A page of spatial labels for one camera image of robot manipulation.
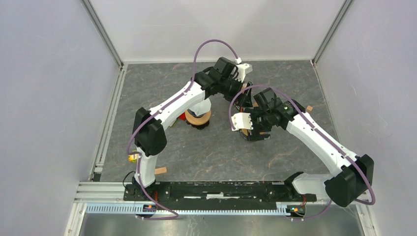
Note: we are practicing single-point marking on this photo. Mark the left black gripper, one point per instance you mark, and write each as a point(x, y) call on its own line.
point(244, 100)

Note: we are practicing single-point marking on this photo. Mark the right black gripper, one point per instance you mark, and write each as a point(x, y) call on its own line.
point(254, 134)

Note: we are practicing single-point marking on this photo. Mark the orange coffee filter box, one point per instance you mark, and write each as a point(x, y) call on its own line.
point(244, 100)

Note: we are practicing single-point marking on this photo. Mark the white paper coffee filter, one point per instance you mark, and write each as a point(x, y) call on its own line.
point(201, 108)

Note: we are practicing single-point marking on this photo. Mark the dark brown dripper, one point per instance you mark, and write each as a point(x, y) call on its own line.
point(201, 126)

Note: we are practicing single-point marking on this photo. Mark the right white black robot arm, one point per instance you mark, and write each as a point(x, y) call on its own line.
point(350, 176)

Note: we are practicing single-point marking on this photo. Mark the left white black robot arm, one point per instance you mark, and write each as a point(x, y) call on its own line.
point(150, 125)

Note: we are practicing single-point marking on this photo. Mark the small wooden cube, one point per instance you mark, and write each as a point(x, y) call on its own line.
point(309, 109)

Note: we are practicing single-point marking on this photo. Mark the colourful toy block pile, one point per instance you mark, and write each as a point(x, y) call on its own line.
point(181, 117)

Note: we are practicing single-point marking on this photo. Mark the flat wooden block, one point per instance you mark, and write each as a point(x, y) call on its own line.
point(159, 171)

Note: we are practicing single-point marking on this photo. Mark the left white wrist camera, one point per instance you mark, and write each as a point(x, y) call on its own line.
point(242, 70)

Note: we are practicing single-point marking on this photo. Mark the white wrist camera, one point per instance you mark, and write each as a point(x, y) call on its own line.
point(242, 70)
point(241, 121)

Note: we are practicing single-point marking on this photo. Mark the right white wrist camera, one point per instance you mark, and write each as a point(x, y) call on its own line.
point(241, 121)

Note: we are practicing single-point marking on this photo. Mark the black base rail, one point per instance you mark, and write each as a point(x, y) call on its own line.
point(216, 195)

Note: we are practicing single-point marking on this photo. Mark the grey slotted cable duct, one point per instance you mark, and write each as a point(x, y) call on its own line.
point(151, 209)

